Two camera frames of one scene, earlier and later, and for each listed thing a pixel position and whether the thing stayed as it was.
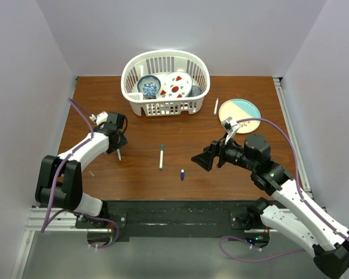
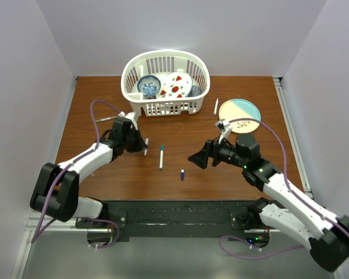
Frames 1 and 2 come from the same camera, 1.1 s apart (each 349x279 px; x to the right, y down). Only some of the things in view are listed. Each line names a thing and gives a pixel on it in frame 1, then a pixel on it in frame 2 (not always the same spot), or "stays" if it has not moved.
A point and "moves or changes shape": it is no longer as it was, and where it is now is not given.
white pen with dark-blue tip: x=118 y=153 moves or changes shape
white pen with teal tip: x=161 y=157 stays
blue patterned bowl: x=149 y=85 stays
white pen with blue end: x=216 y=107 stays
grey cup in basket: x=195 y=90 stays
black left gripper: x=123 y=142 -> x=141 y=145
